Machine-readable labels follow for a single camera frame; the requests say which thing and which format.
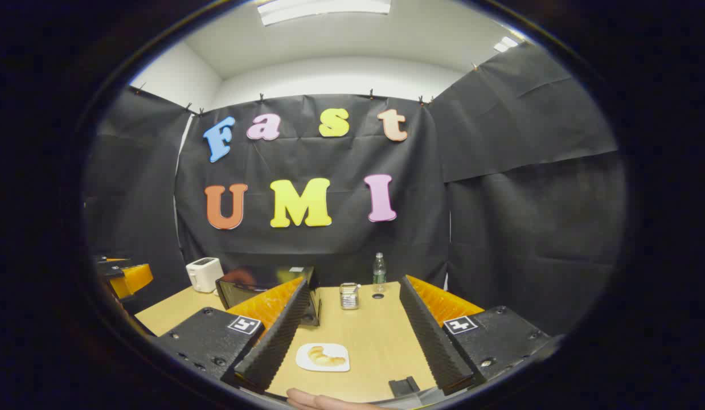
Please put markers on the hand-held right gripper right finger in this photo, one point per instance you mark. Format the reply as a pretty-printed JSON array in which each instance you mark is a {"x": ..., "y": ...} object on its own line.
[{"x": 429, "y": 336}]

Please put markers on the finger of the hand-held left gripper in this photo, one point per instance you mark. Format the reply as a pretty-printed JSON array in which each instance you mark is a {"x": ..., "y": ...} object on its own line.
[{"x": 133, "y": 280}]

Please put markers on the small ceiling light panel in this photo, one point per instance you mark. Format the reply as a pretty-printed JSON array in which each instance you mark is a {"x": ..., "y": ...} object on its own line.
[{"x": 505, "y": 44}]

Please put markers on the white square plate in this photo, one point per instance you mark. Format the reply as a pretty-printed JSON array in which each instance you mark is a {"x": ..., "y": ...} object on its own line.
[{"x": 307, "y": 364}]

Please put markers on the black electric oven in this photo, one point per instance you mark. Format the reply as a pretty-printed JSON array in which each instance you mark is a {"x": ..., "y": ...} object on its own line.
[{"x": 250, "y": 285}]

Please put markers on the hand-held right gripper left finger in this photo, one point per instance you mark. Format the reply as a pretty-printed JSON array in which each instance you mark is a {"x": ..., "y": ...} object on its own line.
[{"x": 275, "y": 341}]

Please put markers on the metal utensil holder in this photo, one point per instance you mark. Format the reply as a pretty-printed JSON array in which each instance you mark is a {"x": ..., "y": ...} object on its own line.
[{"x": 349, "y": 297}]

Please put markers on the golden croissant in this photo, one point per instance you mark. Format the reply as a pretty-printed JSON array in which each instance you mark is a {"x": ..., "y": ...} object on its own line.
[{"x": 324, "y": 357}]

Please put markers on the white toaster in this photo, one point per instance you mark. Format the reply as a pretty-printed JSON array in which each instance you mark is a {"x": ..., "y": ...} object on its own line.
[{"x": 203, "y": 274}]

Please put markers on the black table clamp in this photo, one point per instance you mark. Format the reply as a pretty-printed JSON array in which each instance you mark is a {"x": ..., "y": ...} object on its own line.
[{"x": 404, "y": 387}]

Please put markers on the clear plastic water bottle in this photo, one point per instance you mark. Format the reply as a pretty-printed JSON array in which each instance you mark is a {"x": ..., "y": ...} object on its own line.
[{"x": 379, "y": 272}]

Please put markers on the large ceiling light panel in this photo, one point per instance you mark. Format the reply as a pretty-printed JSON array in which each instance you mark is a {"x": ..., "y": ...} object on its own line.
[{"x": 324, "y": 10}]

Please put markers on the black backdrop cloth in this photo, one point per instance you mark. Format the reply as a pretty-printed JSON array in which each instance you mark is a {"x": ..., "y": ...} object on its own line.
[{"x": 341, "y": 239}]

